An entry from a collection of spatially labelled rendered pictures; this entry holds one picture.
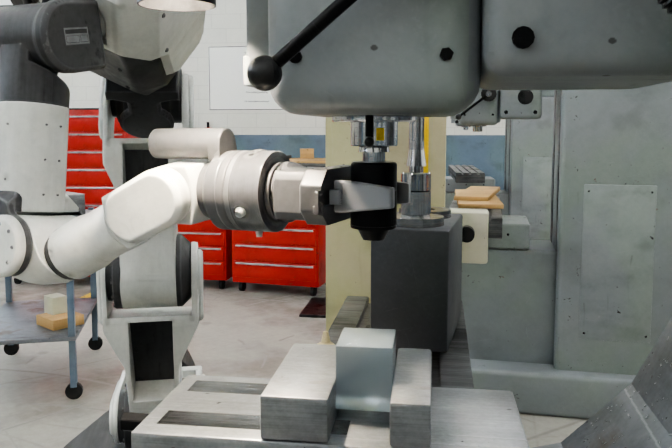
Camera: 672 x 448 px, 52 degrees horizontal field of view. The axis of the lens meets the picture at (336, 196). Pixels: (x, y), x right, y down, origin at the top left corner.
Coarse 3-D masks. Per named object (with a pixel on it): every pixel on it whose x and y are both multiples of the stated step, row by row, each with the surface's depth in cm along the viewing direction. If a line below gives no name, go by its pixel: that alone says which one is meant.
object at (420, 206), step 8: (416, 184) 108; (424, 184) 108; (416, 192) 108; (424, 192) 108; (416, 200) 108; (424, 200) 108; (408, 208) 108; (416, 208) 108; (424, 208) 108; (408, 216) 108; (416, 216) 108; (424, 216) 108
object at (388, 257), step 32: (416, 224) 106; (448, 224) 110; (384, 256) 106; (416, 256) 105; (448, 256) 104; (384, 288) 107; (416, 288) 105; (448, 288) 104; (384, 320) 107; (416, 320) 106; (448, 320) 105
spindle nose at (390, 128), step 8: (352, 128) 69; (360, 128) 68; (384, 128) 68; (392, 128) 69; (352, 136) 69; (360, 136) 68; (384, 136) 68; (392, 136) 69; (352, 144) 69; (360, 144) 68; (376, 144) 68; (384, 144) 68; (392, 144) 69
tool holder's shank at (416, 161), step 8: (424, 120) 109; (416, 128) 108; (416, 136) 108; (416, 144) 108; (408, 152) 109; (416, 152) 108; (424, 152) 109; (408, 160) 109; (416, 160) 108; (424, 160) 109; (416, 168) 109
